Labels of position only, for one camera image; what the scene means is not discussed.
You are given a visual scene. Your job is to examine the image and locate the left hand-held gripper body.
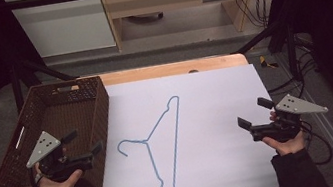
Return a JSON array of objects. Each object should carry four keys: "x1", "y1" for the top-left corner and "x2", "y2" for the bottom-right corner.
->
[{"x1": 21, "y1": 123, "x2": 98, "y2": 187}]

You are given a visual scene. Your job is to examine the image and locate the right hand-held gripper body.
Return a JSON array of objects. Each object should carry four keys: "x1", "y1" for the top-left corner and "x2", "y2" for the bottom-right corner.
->
[{"x1": 246, "y1": 88, "x2": 333, "y2": 148}]

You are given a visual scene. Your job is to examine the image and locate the person's right hand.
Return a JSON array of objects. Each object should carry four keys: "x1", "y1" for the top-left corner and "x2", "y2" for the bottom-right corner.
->
[{"x1": 261, "y1": 129, "x2": 308, "y2": 160}]

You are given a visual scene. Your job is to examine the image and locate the brown woven basket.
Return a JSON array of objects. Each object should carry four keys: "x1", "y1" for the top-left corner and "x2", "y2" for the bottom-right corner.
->
[{"x1": 0, "y1": 74, "x2": 125, "y2": 187}]

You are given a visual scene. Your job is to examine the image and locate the white table mat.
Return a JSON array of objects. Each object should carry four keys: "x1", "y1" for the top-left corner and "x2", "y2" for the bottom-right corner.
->
[{"x1": 60, "y1": 60, "x2": 287, "y2": 187}]

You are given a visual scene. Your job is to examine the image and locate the yellow and black tool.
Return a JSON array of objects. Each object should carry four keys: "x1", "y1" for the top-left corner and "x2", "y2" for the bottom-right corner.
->
[{"x1": 258, "y1": 53, "x2": 280, "y2": 71}]

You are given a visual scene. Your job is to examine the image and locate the black metal stand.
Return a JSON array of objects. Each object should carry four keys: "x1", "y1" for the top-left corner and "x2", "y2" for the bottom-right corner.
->
[
  {"x1": 230, "y1": 17, "x2": 303, "y2": 88},
  {"x1": 7, "y1": 50, "x2": 84, "y2": 115}
]

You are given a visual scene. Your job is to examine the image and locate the white cabinet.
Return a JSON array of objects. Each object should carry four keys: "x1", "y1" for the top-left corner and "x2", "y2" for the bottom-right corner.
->
[{"x1": 3, "y1": 0, "x2": 119, "y2": 64}]

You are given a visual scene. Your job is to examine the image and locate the black floor cables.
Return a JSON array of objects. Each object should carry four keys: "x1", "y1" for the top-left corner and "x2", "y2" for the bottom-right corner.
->
[{"x1": 259, "y1": 30, "x2": 328, "y2": 105}]

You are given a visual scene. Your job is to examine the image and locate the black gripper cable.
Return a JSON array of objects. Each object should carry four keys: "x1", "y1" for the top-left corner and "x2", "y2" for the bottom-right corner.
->
[
  {"x1": 27, "y1": 172, "x2": 43, "y2": 187},
  {"x1": 298, "y1": 116, "x2": 333, "y2": 169}
]

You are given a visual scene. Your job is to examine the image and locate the blue wire hanger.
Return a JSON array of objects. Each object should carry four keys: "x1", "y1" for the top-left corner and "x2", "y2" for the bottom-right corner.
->
[{"x1": 110, "y1": 95, "x2": 194, "y2": 187}]

